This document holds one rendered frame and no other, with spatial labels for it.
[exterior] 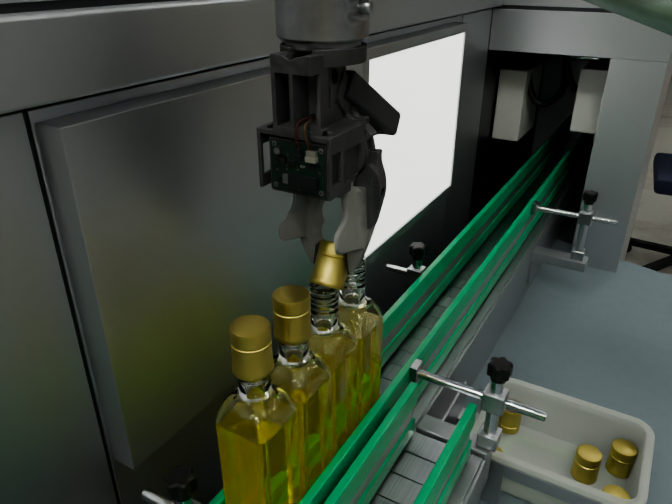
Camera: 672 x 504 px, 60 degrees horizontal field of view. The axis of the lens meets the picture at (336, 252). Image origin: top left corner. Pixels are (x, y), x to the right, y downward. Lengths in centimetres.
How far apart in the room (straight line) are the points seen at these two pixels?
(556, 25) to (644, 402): 80
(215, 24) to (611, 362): 94
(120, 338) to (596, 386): 85
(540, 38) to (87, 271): 116
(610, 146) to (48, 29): 122
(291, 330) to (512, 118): 118
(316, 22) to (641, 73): 104
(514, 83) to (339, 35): 115
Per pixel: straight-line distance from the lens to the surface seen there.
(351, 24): 47
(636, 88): 143
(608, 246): 153
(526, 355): 119
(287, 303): 51
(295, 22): 47
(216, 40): 59
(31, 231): 51
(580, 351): 123
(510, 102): 160
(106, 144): 49
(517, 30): 145
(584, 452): 92
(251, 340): 47
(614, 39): 142
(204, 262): 60
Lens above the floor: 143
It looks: 27 degrees down
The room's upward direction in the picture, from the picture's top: straight up
